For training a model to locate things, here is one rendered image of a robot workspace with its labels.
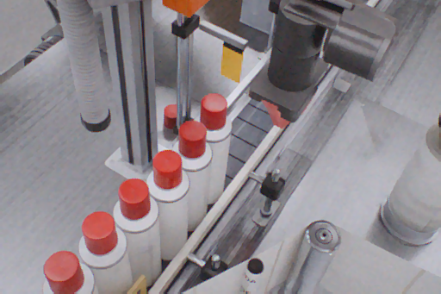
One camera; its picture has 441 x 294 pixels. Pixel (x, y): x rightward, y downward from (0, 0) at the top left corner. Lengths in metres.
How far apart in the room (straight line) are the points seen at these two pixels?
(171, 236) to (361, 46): 0.33
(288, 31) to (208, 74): 0.48
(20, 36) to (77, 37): 1.96
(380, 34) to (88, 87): 0.31
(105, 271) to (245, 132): 0.39
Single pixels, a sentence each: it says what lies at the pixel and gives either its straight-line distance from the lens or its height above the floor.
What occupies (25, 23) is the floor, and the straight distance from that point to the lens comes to 2.53.
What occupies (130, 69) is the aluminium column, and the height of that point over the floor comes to 1.07.
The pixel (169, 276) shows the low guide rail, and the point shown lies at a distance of 0.69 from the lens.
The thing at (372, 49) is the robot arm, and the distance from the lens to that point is 0.55.
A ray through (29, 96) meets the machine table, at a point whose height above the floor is 0.83.
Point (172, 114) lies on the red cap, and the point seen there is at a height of 0.86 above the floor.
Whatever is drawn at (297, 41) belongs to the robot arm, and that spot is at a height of 1.18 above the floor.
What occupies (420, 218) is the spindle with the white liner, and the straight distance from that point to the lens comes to 0.77.
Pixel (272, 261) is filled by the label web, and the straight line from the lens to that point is 0.59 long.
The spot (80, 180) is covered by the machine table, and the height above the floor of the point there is 0.83.
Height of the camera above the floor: 1.55
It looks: 51 degrees down
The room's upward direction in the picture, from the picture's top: 6 degrees clockwise
